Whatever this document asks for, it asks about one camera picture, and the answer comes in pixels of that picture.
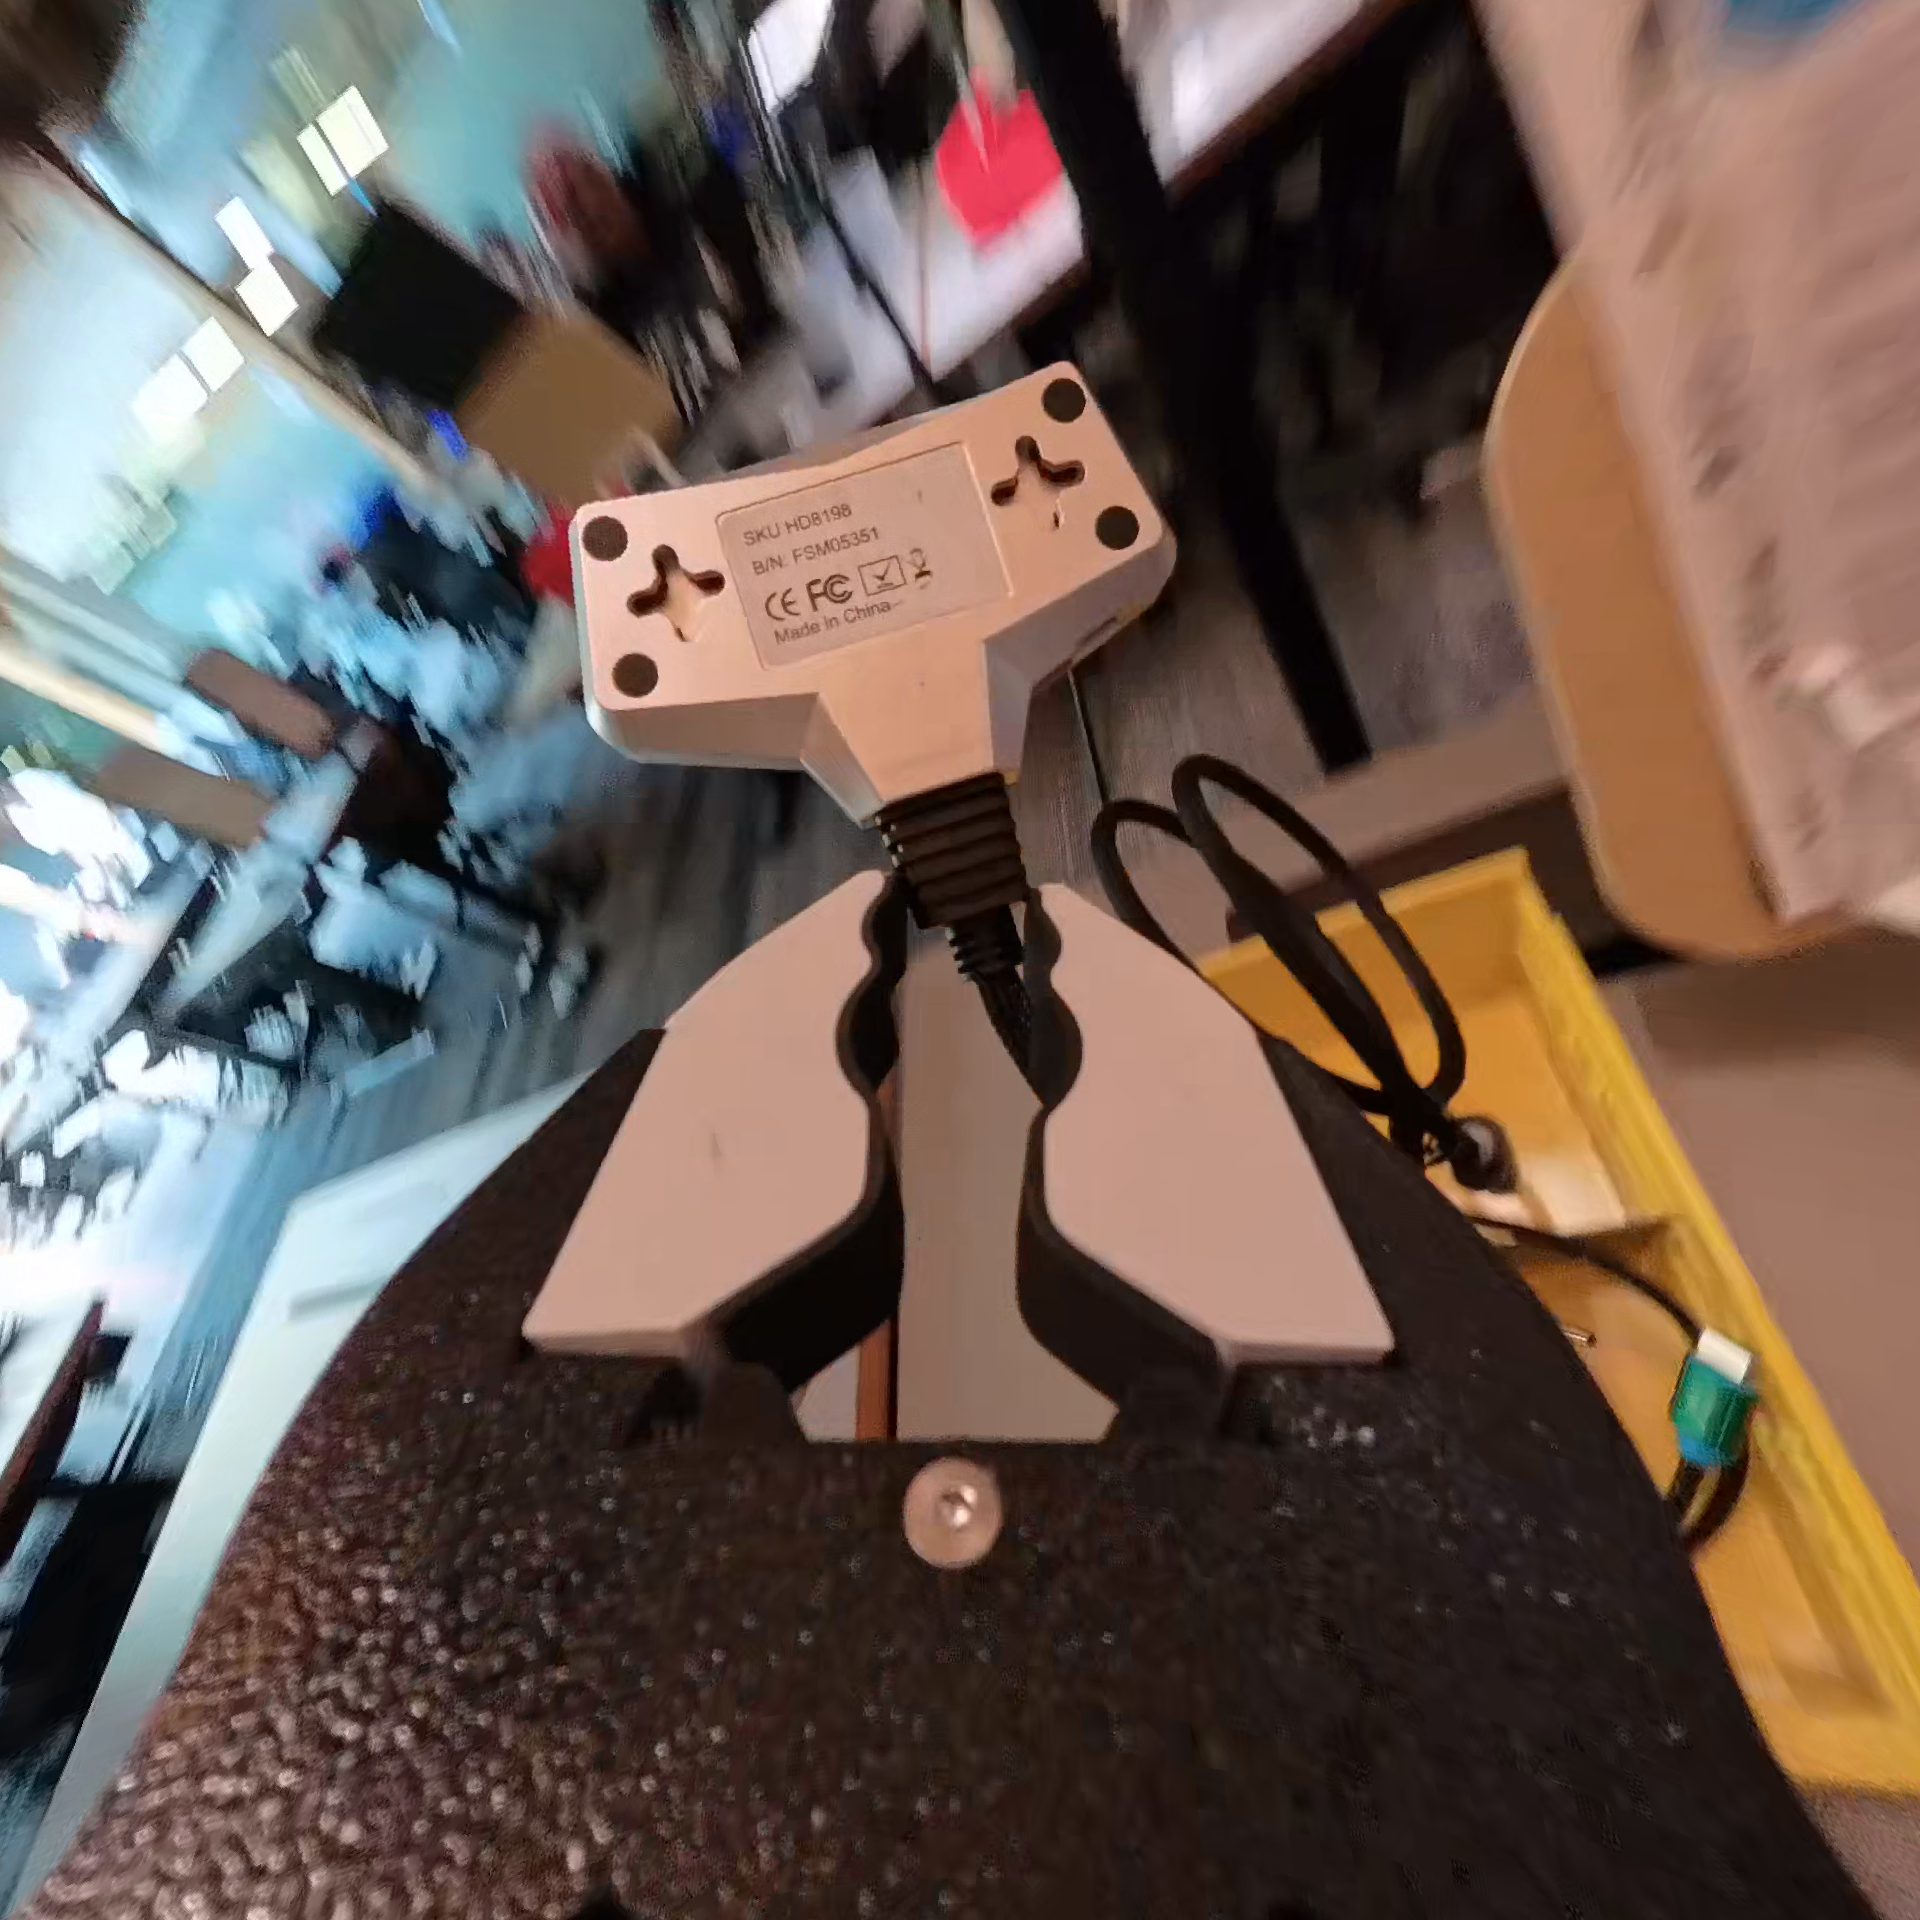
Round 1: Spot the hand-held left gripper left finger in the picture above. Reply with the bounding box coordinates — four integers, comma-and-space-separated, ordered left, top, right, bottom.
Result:
519, 866, 914, 1391

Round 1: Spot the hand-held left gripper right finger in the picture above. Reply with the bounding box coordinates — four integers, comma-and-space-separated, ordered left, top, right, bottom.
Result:
1018, 883, 1397, 1426

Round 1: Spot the silver adapter hub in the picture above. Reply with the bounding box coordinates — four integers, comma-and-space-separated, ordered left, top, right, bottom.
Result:
570, 360, 1178, 827

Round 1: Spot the black cable with green plug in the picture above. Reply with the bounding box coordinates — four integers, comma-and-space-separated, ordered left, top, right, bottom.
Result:
1476, 1211, 1764, 1555

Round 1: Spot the yellow plastic bin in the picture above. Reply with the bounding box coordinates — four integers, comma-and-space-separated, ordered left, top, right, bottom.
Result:
1200, 849, 1920, 1795

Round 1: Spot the beige desk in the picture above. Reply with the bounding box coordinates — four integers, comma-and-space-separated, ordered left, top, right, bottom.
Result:
29, 839, 1920, 1920

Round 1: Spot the wooden document stand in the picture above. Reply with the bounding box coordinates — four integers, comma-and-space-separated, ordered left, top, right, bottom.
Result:
1482, 263, 1920, 963

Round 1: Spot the printed paper sheet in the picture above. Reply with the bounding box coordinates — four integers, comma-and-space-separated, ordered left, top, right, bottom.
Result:
1559, 0, 1920, 923

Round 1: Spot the red object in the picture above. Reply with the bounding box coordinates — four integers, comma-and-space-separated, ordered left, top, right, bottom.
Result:
938, 83, 1074, 249

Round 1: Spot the black coiled cable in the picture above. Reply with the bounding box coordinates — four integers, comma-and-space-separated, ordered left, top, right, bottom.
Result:
1092, 755, 1521, 1193

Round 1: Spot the black table frame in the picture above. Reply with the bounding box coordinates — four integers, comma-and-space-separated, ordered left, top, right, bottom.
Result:
1036, 0, 1375, 768

